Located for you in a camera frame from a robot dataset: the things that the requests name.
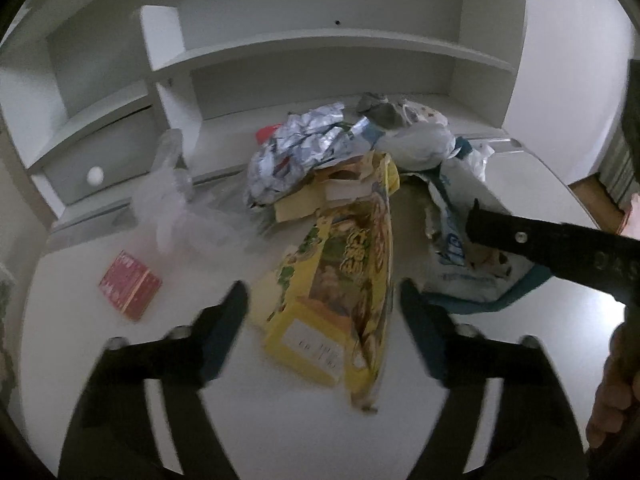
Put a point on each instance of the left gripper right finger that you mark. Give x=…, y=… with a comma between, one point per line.
x=535, y=434

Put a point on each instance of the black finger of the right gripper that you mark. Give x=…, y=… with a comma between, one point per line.
x=588, y=257

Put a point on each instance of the patterned white cloth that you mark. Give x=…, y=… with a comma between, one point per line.
x=396, y=114

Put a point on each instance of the yellow snack box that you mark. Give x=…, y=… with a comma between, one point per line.
x=331, y=323

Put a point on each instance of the person's right hand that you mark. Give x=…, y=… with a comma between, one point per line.
x=614, y=396

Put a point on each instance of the white blue plastic bag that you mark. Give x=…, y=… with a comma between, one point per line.
x=461, y=276

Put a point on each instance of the small red box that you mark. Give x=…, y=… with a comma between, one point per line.
x=129, y=286

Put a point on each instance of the grey white plastic bag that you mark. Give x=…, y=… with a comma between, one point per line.
x=425, y=146

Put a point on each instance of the clear plastic bag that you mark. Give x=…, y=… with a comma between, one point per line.
x=209, y=220

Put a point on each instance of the grey drawer with white knob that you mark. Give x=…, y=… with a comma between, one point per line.
x=118, y=152

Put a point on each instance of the crumpled silver foil wrapper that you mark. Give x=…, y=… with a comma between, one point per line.
x=317, y=139

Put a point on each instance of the white desk shelf hutch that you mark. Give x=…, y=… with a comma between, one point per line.
x=219, y=70

